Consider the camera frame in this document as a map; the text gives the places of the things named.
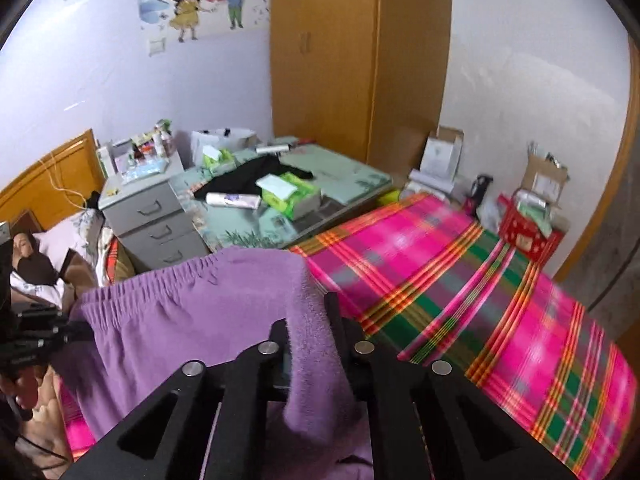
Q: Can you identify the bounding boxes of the black cloth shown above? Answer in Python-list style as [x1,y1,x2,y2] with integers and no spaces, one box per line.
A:
[192,155,315,200]

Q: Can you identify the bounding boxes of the small green tissue pack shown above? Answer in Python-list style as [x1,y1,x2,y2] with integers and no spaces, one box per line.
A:
[202,146,237,171]

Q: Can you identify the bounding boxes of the grey drawer cabinet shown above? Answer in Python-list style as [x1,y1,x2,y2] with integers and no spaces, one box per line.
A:
[98,150,213,273]

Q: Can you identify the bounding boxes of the wooden wardrobe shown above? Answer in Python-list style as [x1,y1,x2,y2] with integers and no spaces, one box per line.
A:
[270,0,453,163]

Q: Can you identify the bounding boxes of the pink plaid blanket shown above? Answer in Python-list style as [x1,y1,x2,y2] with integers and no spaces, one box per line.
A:
[60,192,638,478]

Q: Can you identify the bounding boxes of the open cardboard box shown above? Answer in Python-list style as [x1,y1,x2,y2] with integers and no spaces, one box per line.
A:
[520,142,571,201]

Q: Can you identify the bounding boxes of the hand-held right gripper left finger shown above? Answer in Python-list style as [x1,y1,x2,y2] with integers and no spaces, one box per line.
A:
[60,319,291,480]

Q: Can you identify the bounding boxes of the white open box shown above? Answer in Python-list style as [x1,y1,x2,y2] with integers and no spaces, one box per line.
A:
[420,126,465,176]

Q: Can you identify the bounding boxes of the white pillow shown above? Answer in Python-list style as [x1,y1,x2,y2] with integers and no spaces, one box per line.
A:
[32,207,108,271]

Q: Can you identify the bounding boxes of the red gift box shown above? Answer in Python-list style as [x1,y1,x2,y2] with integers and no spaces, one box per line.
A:
[497,192,568,253]

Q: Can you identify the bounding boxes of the cartoon wall sticker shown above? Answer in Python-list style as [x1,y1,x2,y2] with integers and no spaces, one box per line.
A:
[62,0,271,43]

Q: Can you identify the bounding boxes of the person's left hand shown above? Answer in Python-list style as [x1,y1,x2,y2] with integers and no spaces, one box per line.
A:
[0,360,43,413]

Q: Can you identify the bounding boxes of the floral glass-top table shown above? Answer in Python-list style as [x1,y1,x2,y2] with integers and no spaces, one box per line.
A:
[172,135,396,251]

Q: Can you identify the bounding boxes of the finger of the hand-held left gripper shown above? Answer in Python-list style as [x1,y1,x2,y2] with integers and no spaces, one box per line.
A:
[60,321,96,348]

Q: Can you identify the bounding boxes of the white paper bag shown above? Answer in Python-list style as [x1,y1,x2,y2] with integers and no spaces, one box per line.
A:
[190,128,258,166]

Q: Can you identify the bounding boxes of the white plastic pack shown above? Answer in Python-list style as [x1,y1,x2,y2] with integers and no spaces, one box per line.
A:
[206,191,262,211]

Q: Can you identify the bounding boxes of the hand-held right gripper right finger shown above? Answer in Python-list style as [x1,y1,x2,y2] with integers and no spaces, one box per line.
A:
[324,291,581,480]

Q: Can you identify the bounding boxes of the cluster of toiletry bottles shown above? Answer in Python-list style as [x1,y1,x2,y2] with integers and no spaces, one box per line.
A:
[97,119,176,181]

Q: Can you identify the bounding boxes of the purple fleece pants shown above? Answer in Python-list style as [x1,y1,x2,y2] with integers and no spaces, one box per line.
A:
[65,247,376,480]

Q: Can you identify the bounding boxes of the large green tissue pack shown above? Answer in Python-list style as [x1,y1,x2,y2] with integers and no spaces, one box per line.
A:
[257,172,322,221]

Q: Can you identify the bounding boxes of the wooden bed headboard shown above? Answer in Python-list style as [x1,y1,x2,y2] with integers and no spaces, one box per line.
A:
[0,129,106,241]

